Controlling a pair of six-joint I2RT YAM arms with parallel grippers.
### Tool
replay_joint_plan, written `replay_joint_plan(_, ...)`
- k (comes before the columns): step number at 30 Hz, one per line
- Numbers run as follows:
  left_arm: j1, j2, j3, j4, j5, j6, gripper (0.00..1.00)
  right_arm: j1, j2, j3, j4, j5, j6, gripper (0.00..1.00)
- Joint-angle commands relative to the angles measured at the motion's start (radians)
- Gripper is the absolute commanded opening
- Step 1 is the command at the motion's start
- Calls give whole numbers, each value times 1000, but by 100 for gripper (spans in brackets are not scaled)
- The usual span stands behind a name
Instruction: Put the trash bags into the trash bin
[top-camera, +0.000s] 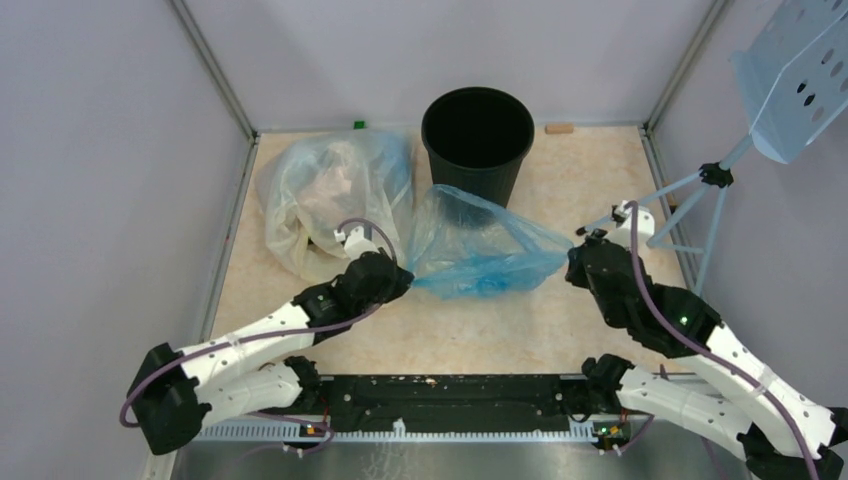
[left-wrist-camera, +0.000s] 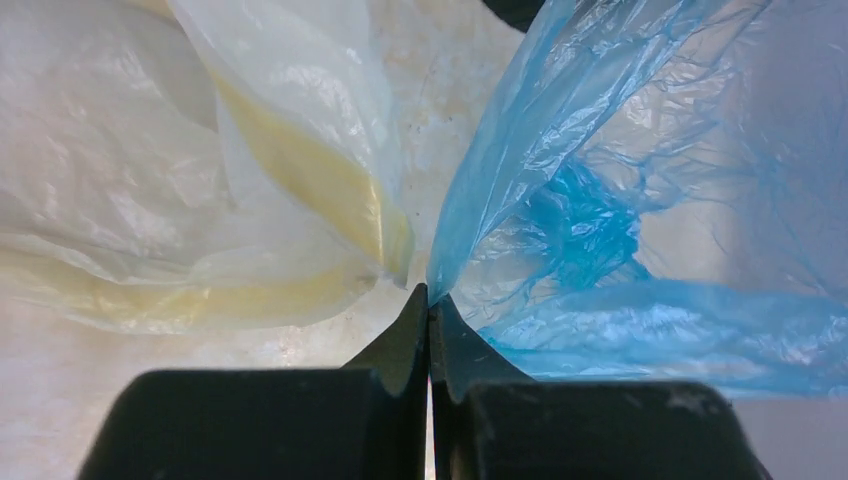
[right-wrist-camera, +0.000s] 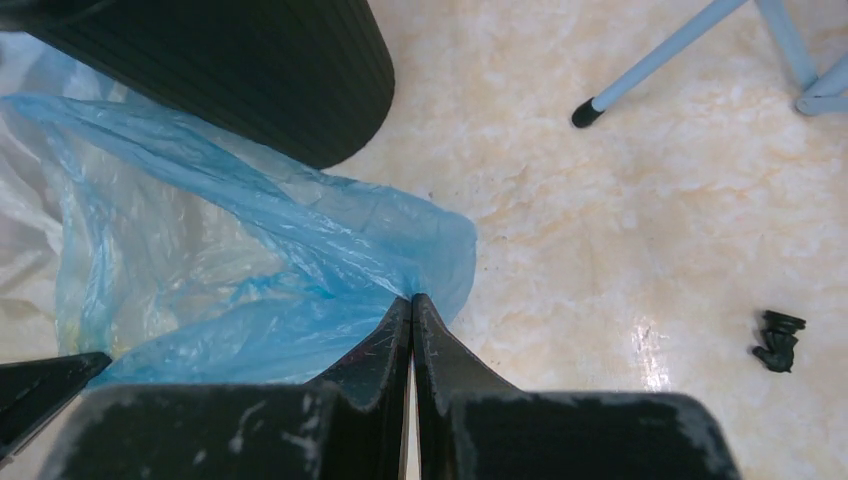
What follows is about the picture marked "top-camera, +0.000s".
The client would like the blue plastic trash bag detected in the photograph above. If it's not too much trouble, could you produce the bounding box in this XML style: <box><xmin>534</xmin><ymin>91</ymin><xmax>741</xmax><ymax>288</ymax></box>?
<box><xmin>407</xmin><ymin>184</ymin><xmax>573</xmax><ymax>299</ymax></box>

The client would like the large translucent yellowish trash bag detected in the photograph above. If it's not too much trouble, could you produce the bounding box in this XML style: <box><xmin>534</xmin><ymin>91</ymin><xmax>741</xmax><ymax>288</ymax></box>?
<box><xmin>255</xmin><ymin>129</ymin><xmax>414</xmax><ymax>283</ymax></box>

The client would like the black ribbed trash bin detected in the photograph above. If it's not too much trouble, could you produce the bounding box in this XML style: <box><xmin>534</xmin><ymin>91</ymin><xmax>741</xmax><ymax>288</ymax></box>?
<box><xmin>421</xmin><ymin>86</ymin><xmax>535</xmax><ymax>208</ymax></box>

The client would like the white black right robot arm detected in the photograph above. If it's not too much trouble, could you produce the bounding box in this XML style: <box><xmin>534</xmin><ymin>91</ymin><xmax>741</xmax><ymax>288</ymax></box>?
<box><xmin>565</xmin><ymin>236</ymin><xmax>847</xmax><ymax>479</ymax></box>

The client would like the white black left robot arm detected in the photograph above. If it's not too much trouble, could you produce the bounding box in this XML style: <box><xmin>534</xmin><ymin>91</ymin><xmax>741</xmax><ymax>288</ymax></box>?
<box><xmin>119</xmin><ymin>251</ymin><xmax>414</xmax><ymax>455</ymax></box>

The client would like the light blue tripod stand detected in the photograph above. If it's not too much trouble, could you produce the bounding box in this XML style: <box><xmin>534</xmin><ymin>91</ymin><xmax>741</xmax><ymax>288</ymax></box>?
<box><xmin>576</xmin><ymin>135</ymin><xmax>753</xmax><ymax>295</ymax></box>

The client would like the small tan wooden block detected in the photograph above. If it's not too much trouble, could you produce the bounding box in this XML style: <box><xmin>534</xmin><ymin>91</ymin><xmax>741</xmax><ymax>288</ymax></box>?
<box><xmin>544</xmin><ymin>123</ymin><xmax>575</xmax><ymax>135</ymax></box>

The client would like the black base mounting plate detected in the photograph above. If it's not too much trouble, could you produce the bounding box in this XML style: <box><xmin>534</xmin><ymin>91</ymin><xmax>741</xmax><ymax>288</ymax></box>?
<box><xmin>291</xmin><ymin>373</ymin><xmax>654</xmax><ymax>435</ymax></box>

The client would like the perforated light blue metal panel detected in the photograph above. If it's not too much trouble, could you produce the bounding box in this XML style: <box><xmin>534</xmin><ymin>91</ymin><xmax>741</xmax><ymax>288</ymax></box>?
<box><xmin>731</xmin><ymin>0</ymin><xmax>847</xmax><ymax>164</ymax></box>

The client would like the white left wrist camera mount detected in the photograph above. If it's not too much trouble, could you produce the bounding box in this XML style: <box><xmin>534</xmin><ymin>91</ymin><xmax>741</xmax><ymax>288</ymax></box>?
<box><xmin>334</xmin><ymin>226</ymin><xmax>379</xmax><ymax>261</ymax></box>

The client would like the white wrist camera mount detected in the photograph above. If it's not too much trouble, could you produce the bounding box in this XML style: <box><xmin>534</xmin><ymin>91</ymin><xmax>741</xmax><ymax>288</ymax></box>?
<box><xmin>606</xmin><ymin>201</ymin><xmax>656</xmax><ymax>248</ymax></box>
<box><xmin>334</xmin><ymin>226</ymin><xmax>379</xmax><ymax>261</ymax></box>

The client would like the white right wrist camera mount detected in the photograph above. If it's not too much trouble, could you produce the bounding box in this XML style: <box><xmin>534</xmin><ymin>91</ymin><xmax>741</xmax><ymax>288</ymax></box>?
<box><xmin>606</xmin><ymin>201</ymin><xmax>656</xmax><ymax>248</ymax></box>

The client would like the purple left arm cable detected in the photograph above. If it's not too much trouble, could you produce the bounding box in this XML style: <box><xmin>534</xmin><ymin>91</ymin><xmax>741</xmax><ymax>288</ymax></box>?
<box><xmin>119</xmin><ymin>217</ymin><xmax>399</xmax><ymax>458</ymax></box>

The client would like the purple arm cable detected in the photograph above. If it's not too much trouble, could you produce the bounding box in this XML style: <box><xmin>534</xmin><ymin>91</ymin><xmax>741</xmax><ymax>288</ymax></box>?
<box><xmin>622</xmin><ymin>200</ymin><xmax>823</xmax><ymax>480</ymax></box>
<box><xmin>119</xmin><ymin>217</ymin><xmax>399</xmax><ymax>458</ymax></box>

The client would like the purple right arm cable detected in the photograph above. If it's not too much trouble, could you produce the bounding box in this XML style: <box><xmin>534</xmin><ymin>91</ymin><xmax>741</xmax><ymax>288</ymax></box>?
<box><xmin>622</xmin><ymin>200</ymin><xmax>823</xmax><ymax>480</ymax></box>

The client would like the white toothed cable rail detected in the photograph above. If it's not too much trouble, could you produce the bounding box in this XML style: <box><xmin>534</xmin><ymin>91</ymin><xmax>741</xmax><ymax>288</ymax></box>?
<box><xmin>195</xmin><ymin>419</ymin><xmax>625</xmax><ymax>446</ymax></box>

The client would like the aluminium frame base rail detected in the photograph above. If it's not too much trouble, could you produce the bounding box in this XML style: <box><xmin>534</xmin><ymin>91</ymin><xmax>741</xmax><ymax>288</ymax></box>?
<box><xmin>142</xmin><ymin>414</ymin><xmax>749</xmax><ymax>479</ymax></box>

